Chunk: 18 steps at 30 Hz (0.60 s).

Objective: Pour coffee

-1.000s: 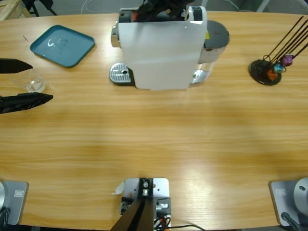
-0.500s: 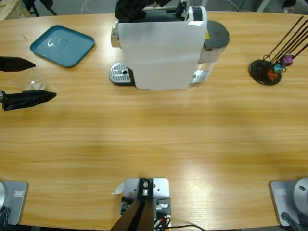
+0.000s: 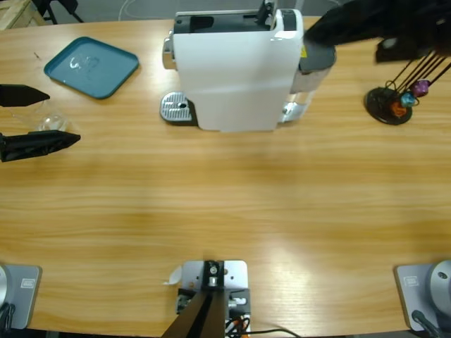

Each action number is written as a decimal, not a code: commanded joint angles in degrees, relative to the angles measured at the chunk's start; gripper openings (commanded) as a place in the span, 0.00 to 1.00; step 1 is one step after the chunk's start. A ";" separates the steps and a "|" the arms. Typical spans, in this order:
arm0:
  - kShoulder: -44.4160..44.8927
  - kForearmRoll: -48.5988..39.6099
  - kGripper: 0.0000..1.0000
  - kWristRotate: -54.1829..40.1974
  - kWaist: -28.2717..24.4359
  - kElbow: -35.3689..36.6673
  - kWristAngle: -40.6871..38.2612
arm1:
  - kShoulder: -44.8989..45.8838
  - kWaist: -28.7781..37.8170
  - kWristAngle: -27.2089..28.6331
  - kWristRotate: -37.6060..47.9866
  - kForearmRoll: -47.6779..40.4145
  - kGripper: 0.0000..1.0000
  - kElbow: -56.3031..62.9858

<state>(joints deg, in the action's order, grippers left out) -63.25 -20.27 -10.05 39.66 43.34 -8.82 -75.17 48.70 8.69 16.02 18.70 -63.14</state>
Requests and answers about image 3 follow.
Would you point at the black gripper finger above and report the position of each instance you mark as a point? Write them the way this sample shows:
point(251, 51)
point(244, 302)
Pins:
point(31, 146)
point(359, 10)
point(19, 95)
point(345, 31)

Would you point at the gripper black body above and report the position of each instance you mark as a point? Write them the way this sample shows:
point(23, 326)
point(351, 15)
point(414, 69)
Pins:
point(415, 17)

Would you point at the clear drinking glass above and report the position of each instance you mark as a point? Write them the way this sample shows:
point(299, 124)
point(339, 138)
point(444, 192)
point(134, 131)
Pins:
point(53, 123)

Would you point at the white capsule coffee machine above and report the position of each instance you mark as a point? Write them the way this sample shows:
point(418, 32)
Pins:
point(229, 77)

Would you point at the purple coffee capsule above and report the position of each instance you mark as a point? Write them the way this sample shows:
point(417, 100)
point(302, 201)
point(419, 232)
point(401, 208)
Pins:
point(420, 88)

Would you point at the blue coffee capsule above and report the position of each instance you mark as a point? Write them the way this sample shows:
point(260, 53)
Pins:
point(408, 100)

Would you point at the orange coffee capsule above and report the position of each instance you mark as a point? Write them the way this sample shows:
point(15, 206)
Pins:
point(398, 110)

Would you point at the black capsule holder with rods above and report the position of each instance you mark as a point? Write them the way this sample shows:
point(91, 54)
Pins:
point(378, 102)

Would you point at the light wooden crate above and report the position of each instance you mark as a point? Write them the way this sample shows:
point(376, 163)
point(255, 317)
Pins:
point(14, 14)

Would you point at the teal square tray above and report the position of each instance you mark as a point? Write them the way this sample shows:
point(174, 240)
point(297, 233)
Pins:
point(105, 70)

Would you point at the white mounting block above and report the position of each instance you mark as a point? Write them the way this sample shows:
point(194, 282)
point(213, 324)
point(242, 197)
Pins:
point(236, 274)

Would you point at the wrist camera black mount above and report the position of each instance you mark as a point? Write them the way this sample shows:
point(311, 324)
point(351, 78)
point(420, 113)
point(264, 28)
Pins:
point(401, 51)

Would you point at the black chair frame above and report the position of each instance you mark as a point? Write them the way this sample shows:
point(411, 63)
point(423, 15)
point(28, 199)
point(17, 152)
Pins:
point(47, 8)

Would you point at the arm grey base plate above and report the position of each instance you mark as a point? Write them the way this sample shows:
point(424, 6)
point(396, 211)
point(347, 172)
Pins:
point(24, 299)
point(412, 299)

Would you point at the black camera post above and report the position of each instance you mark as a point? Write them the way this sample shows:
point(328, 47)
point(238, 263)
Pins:
point(204, 317)

